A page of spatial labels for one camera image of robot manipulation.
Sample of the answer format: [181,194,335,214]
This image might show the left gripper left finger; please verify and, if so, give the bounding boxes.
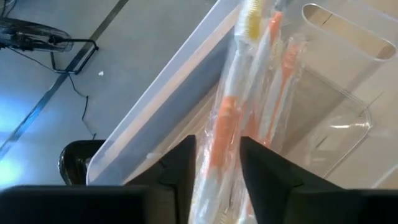
[0,134,197,224]

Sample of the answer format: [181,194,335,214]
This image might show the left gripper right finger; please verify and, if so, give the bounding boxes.
[239,136,398,224]

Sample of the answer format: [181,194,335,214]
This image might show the clear plastic container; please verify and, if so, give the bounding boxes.
[86,0,398,187]

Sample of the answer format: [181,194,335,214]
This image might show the black floor fan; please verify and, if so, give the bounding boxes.
[0,17,100,75]

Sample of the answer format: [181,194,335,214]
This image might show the black curved frame handle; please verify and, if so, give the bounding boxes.
[58,139,106,186]

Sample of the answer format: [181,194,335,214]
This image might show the black floor cable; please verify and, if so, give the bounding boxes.
[67,73,98,140]

